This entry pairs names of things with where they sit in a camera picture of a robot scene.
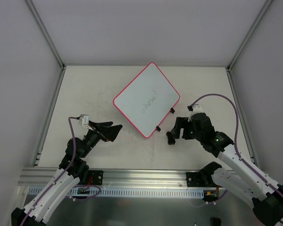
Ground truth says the black bone-shaped eraser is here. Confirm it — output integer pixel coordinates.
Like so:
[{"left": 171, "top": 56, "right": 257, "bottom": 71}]
[{"left": 166, "top": 131, "right": 175, "bottom": 145}]

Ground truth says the pink framed whiteboard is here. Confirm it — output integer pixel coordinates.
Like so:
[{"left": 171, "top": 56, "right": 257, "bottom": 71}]
[{"left": 113, "top": 62, "right": 180, "bottom": 138}]

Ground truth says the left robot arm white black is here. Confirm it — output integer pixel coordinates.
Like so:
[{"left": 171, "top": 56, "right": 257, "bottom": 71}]
[{"left": 11, "top": 114, "right": 123, "bottom": 226}]

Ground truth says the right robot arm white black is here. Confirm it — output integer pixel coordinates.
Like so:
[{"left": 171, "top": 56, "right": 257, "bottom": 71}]
[{"left": 166, "top": 113, "right": 283, "bottom": 226}]

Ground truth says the black object bottom edge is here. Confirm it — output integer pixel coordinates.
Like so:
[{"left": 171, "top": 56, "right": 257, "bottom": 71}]
[{"left": 211, "top": 218, "right": 222, "bottom": 226}]

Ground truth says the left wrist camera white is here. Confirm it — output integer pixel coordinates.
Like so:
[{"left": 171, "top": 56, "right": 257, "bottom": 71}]
[{"left": 78, "top": 114, "right": 90, "bottom": 128}]

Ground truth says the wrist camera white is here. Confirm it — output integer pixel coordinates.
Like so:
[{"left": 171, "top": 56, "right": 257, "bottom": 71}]
[
  {"left": 78, "top": 114, "right": 90, "bottom": 128},
  {"left": 187, "top": 104, "right": 204, "bottom": 116}
]

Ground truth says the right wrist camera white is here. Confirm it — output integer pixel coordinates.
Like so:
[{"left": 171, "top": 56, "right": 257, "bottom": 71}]
[{"left": 187, "top": 104, "right": 204, "bottom": 116}]

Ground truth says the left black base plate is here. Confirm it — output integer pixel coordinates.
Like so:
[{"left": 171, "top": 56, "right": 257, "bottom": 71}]
[{"left": 88, "top": 170, "right": 104, "bottom": 186}]

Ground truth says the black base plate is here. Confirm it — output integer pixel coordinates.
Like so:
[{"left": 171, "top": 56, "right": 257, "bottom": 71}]
[
  {"left": 88, "top": 170, "right": 104, "bottom": 186},
  {"left": 185, "top": 172, "right": 201, "bottom": 187}
]

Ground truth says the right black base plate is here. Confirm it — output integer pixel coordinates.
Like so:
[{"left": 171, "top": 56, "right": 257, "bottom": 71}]
[{"left": 185, "top": 172, "right": 201, "bottom": 187}]

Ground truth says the white slotted cable duct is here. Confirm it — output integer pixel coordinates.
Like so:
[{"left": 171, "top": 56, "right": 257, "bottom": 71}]
[{"left": 27, "top": 187, "right": 205, "bottom": 200}]

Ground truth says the left aluminium frame post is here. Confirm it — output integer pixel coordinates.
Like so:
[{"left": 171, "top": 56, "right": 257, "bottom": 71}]
[{"left": 24, "top": 0, "right": 65, "bottom": 69}]

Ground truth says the aluminium frame post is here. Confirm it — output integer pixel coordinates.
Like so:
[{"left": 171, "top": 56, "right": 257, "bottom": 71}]
[
  {"left": 24, "top": 0, "right": 65, "bottom": 69},
  {"left": 227, "top": 0, "right": 274, "bottom": 71}
]

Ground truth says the aluminium mounting rail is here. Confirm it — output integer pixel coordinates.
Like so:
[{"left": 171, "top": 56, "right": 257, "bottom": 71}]
[{"left": 17, "top": 167, "right": 198, "bottom": 189}]

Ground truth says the right aluminium frame post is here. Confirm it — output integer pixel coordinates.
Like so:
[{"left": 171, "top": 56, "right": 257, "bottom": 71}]
[{"left": 227, "top": 0, "right": 274, "bottom": 71}]

